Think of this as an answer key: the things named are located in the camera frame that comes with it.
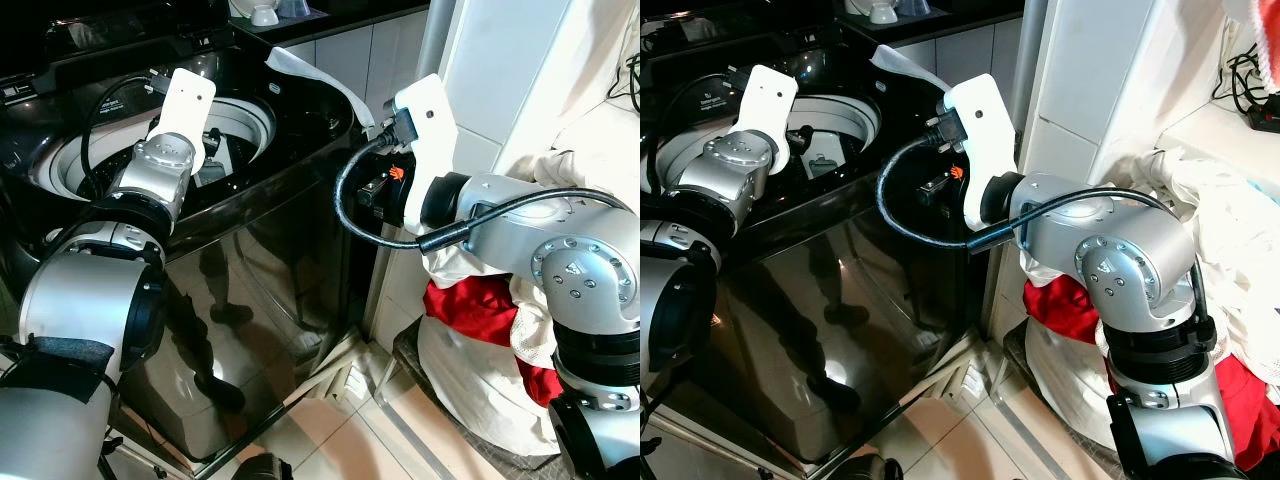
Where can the black shelf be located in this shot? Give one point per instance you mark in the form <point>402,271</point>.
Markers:
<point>340,18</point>
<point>970,18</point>

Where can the white ceramic cup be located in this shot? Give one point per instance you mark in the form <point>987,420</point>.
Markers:
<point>882,14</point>
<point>264,15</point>

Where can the red garment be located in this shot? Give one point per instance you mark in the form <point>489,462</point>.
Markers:
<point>480,305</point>
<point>1060,300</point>

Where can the black glass washer lid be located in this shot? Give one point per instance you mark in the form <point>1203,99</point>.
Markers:
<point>730,25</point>
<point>110,30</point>

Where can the black robot foot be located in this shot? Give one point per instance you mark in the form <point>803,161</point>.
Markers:
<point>262,468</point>
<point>866,468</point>

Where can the clear glass cup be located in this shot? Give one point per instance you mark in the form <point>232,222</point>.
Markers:
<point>912,7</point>
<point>294,8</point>

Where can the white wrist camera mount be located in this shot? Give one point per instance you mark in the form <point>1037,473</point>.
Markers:
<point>186,105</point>
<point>428,130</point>
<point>765,100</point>
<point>985,120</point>

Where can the grey vertical pipe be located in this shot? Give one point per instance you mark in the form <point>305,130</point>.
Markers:
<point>1028,60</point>
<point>434,40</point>

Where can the red and white cloth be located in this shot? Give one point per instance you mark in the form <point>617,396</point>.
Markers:
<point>1266,25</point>

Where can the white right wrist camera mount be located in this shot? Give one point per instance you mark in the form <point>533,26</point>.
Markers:
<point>428,130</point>
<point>985,120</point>

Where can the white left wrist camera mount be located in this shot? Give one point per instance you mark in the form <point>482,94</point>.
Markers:
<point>186,105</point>
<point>765,100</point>

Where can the white cabinet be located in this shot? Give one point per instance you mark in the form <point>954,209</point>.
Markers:
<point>1120,80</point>
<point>520,70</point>

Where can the white laundry pile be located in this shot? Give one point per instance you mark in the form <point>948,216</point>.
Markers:
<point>470,390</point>
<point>1230,230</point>

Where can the black top-load washing machine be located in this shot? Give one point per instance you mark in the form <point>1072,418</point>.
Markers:
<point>860,290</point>
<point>260,260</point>

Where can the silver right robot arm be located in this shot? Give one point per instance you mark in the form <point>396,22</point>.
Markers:
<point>1130,260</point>
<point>560,250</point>

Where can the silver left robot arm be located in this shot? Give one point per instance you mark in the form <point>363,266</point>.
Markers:
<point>90,290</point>
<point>670,300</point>

